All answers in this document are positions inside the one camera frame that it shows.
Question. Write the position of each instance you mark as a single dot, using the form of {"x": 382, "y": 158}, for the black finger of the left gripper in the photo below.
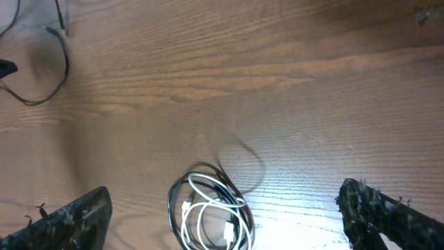
{"x": 7, "y": 67}

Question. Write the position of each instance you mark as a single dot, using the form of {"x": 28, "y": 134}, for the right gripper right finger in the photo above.
{"x": 367, "y": 214}

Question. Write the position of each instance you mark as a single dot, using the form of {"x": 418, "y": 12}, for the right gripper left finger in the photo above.
{"x": 81, "y": 224}

